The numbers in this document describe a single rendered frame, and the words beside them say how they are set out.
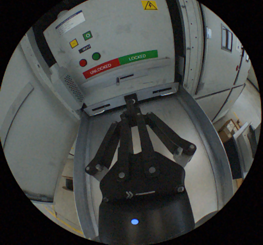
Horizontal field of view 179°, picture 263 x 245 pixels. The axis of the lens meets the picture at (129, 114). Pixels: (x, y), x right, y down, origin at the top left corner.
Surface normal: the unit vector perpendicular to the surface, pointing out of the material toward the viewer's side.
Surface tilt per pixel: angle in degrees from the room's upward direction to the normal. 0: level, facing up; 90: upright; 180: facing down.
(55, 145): 90
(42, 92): 90
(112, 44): 90
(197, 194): 0
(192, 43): 90
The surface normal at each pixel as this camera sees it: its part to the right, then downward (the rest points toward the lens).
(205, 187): -0.24, -0.61
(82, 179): 0.96, -0.26
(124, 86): 0.14, 0.75
